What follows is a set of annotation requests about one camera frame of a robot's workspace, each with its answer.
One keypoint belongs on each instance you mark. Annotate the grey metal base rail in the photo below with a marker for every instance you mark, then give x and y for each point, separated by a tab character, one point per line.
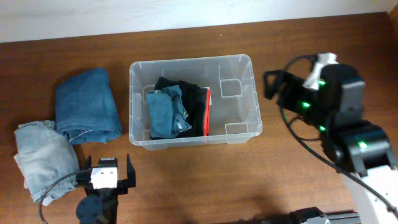
314	215

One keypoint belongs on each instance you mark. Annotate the clear plastic storage bin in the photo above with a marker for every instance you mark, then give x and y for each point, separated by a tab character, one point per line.
235	115

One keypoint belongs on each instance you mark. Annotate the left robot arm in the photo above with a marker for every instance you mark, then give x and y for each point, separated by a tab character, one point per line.
99	207

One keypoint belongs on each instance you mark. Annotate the light blue folded jeans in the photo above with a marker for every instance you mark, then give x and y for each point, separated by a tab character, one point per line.
43	156

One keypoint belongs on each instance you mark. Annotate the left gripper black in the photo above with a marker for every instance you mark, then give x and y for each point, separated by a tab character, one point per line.
123	186

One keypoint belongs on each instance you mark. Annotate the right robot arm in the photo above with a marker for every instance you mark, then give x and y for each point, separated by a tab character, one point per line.
357	149

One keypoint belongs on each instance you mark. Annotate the small blue garment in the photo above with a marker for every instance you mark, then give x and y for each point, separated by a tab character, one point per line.
168	116

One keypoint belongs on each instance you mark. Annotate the dark blue folded jeans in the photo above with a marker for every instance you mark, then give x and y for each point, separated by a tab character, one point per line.
85	108

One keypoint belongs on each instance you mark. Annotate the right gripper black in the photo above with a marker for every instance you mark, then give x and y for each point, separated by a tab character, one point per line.
296	86

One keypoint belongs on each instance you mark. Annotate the black garment with red band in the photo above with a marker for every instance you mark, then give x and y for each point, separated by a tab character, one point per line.
206	107

